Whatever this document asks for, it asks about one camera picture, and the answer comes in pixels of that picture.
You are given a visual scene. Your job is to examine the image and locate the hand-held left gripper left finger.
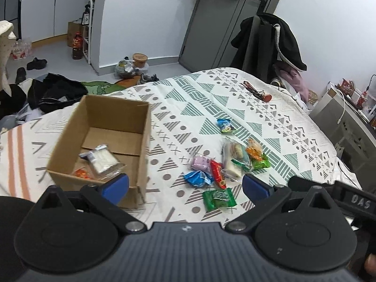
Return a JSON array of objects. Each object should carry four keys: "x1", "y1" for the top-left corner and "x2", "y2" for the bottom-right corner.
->
[{"x1": 35, "y1": 174, "x2": 147, "y2": 234}]

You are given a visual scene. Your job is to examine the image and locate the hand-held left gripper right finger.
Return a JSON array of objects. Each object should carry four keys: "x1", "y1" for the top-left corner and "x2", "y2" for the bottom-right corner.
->
[{"x1": 225, "y1": 173, "x2": 347, "y2": 234}]

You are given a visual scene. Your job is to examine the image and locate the white bread packet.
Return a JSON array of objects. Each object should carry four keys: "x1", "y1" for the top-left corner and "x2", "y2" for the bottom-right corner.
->
[{"x1": 79, "y1": 144, "x2": 123, "y2": 180}]

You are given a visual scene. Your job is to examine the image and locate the clear orange-label snack packet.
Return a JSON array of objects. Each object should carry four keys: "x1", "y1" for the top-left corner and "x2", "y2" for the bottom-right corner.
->
[{"x1": 245, "y1": 138, "x2": 263, "y2": 162}]

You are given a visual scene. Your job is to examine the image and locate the person's right hand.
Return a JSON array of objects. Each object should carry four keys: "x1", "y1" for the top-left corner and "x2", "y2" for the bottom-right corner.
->
[{"x1": 364, "y1": 254, "x2": 376, "y2": 274}]

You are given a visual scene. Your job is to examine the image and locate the bright green snack packet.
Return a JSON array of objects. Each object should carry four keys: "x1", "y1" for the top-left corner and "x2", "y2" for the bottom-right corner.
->
[{"x1": 250, "y1": 153, "x2": 271, "y2": 170}]

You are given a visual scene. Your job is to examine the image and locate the clear sandwich packet green ribbon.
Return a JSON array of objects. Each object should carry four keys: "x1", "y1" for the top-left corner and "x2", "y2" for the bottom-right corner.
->
[{"x1": 222, "y1": 137, "x2": 253, "y2": 180}]

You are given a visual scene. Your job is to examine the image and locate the dark green snack packet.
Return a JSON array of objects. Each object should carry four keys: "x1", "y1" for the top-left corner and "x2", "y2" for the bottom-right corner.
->
[{"x1": 203, "y1": 188, "x2": 237, "y2": 212}]

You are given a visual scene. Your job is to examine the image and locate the small orange snack packet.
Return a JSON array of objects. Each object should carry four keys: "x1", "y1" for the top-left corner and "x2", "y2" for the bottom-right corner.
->
[{"x1": 73, "y1": 167, "x2": 93, "y2": 181}]

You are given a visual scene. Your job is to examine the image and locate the red snack packet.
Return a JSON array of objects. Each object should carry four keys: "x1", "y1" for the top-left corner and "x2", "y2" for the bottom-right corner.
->
[{"x1": 210, "y1": 161, "x2": 227, "y2": 189}]

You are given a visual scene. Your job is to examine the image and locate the purple snack packet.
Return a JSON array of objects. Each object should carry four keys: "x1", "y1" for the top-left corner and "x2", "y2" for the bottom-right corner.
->
[{"x1": 188, "y1": 154, "x2": 216, "y2": 172}]

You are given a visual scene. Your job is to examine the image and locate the blue and green snack packet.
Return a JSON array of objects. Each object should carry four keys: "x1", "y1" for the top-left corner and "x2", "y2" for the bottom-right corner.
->
[{"x1": 217, "y1": 118, "x2": 238, "y2": 134}]

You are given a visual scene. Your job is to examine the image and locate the grey side cabinet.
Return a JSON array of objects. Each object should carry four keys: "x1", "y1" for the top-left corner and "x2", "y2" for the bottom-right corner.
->
[{"x1": 310, "y1": 85, "x2": 376, "y2": 191}]

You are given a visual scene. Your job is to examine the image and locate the green dinosaur mat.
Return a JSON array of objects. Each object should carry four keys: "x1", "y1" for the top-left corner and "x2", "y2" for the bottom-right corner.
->
[{"x1": 80, "y1": 80, "x2": 141, "y2": 96}]

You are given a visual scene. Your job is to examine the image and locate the printed triangle-pattern blanket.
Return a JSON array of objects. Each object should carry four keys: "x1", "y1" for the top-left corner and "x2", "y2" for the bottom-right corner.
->
[{"x1": 0, "y1": 67, "x2": 363, "y2": 222}]

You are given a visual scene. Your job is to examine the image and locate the pair of grey sneakers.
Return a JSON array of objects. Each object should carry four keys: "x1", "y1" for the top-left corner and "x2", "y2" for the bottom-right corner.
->
[{"x1": 137, "y1": 73, "x2": 160, "y2": 86}]

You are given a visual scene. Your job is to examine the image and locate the black clothes pile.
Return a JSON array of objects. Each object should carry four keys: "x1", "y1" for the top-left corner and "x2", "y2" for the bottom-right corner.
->
[{"x1": 28, "y1": 73, "x2": 89, "y2": 114}]

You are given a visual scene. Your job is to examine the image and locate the red items on cabinet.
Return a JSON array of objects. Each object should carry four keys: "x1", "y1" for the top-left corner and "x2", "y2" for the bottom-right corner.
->
[{"x1": 336, "y1": 78, "x2": 357, "y2": 94}]

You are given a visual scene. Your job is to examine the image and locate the pink clothing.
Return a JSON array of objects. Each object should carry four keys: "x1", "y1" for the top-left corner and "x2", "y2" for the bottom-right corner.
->
[{"x1": 274, "y1": 62, "x2": 310, "y2": 103}]

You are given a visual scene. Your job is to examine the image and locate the plastic bag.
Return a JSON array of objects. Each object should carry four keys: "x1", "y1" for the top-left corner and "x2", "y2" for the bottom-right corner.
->
[{"x1": 114, "y1": 59, "x2": 140, "y2": 78}]

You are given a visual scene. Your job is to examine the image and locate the brown paper cup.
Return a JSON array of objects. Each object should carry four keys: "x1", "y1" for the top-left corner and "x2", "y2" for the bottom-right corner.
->
[{"x1": 132, "y1": 53, "x2": 147, "y2": 69}]

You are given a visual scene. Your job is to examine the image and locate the dark and grey clothes heap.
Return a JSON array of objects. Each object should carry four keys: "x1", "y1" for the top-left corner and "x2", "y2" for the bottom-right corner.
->
[{"x1": 0, "y1": 84, "x2": 39, "y2": 130}]

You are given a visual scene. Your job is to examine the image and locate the dark chair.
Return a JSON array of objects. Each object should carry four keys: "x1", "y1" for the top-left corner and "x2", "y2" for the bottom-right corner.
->
[{"x1": 243, "y1": 14, "x2": 275, "y2": 81}]

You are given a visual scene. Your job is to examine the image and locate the black jacket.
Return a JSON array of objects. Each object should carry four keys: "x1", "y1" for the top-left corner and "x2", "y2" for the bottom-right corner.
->
[{"x1": 230, "y1": 13, "x2": 307, "y2": 84}]

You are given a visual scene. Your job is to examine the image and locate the brown drink bottle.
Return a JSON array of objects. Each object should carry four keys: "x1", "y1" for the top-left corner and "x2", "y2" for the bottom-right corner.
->
[{"x1": 72, "y1": 32, "x2": 83, "y2": 60}]

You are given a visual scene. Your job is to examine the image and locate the black shoe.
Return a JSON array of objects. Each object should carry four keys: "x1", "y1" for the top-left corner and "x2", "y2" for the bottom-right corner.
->
[
  {"x1": 26, "y1": 57, "x2": 47, "y2": 71},
  {"x1": 15, "y1": 67, "x2": 27, "y2": 85}
]

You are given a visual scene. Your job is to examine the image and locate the white rack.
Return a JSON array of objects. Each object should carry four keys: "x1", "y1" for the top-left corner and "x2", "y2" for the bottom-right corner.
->
[{"x1": 81, "y1": 0, "x2": 94, "y2": 63}]

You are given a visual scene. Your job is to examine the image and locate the small floor cardboard box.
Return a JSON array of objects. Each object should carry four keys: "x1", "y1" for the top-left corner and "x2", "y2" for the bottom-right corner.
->
[{"x1": 67, "y1": 20, "x2": 83, "y2": 47}]

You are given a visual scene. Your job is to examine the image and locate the pack of pink-label bottles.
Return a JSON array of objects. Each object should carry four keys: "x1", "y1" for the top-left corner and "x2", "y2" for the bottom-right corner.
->
[{"x1": 10, "y1": 38, "x2": 33, "y2": 61}]

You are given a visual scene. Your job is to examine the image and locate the grey door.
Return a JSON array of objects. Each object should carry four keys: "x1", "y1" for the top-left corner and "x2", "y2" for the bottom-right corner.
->
[{"x1": 179, "y1": 0, "x2": 278, "y2": 72}]

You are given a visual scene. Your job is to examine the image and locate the white cloth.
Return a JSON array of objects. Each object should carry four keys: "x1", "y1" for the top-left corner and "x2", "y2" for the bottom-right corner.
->
[{"x1": 0, "y1": 20, "x2": 16, "y2": 93}]

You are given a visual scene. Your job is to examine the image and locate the white cabinet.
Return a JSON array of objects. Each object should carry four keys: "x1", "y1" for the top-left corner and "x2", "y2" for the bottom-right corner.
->
[{"x1": 19, "y1": 0, "x2": 93, "y2": 43}]

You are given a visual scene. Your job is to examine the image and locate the white cable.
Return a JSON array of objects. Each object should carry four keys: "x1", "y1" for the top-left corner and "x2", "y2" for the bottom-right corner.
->
[{"x1": 335, "y1": 90, "x2": 349, "y2": 124}]

